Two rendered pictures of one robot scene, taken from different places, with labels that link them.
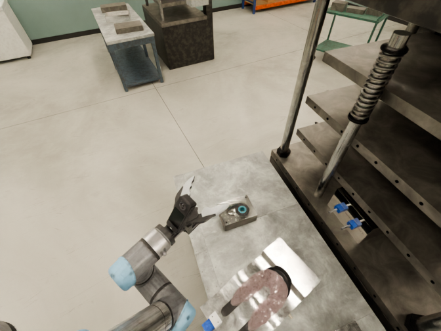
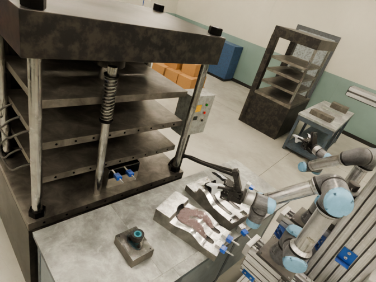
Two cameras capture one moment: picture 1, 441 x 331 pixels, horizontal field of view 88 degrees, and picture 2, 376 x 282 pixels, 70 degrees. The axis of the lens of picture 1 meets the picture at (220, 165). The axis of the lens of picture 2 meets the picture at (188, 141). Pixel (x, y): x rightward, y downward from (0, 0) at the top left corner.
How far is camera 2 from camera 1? 1.49 m
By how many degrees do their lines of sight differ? 87
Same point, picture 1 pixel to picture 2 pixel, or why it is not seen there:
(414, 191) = (146, 126)
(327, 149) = (75, 163)
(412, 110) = (125, 97)
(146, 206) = not seen: outside the picture
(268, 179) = (83, 225)
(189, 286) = not seen: outside the picture
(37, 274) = not seen: outside the picture
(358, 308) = (176, 185)
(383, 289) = (160, 175)
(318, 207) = (111, 193)
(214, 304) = (210, 247)
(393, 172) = (135, 128)
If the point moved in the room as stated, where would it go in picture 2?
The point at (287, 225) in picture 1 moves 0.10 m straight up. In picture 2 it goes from (134, 212) to (136, 202)
